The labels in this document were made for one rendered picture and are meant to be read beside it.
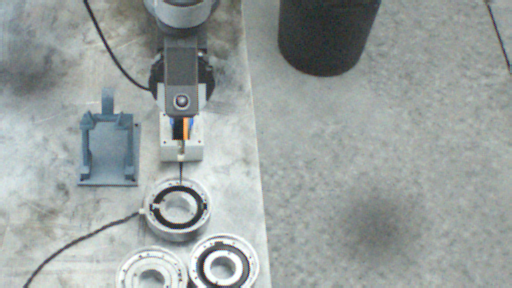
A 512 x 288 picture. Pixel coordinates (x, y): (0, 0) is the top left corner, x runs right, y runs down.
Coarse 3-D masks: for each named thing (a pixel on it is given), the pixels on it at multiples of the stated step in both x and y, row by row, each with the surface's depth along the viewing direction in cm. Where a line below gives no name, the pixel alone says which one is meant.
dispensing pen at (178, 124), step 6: (174, 120) 122; (180, 120) 122; (174, 126) 123; (180, 126) 123; (174, 132) 123; (180, 132) 123; (174, 138) 123; (180, 138) 123; (180, 144) 125; (180, 150) 126; (180, 156) 126; (180, 162) 127; (180, 168) 127; (180, 174) 128; (180, 180) 128; (180, 186) 128
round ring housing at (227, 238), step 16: (208, 240) 123; (224, 240) 124; (240, 240) 123; (192, 256) 122; (208, 256) 122; (224, 256) 122; (256, 256) 121; (192, 272) 121; (208, 272) 121; (240, 272) 121; (256, 272) 119
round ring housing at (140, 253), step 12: (132, 252) 121; (144, 252) 122; (156, 252) 122; (168, 252) 121; (120, 264) 120; (132, 264) 121; (156, 264) 121; (180, 264) 121; (120, 276) 120; (144, 276) 122; (156, 276) 123; (168, 276) 120; (180, 276) 121
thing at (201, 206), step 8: (160, 192) 128; (168, 192) 128; (184, 192) 128; (192, 192) 128; (160, 200) 128; (200, 200) 128; (152, 208) 127; (200, 208) 127; (160, 216) 126; (200, 216) 126; (168, 224) 125; (176, 224) 125; (184, 224) 125; (192, 224) 125
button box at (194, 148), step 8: (160, 112) 135; (200, 112) 135; (160, 120) 134; (168, 120) 134; (200, 120) 134; (168, 128) 133; (192, 128) 134; (200, 128) 134; (168, 136) 132; (192, 136) 133; (200, 136) 133; (168, 144) 132; (176, 144) 132; (192, 144) 132; (200, 144) 132; (168, 152) 133; (176, 152) 133; (192, 152) 133; (200, 152) 133; (168, 160) 135; (176, 160) 135; (184, 160) 135; (192, 160) 135; (200, 160) 135
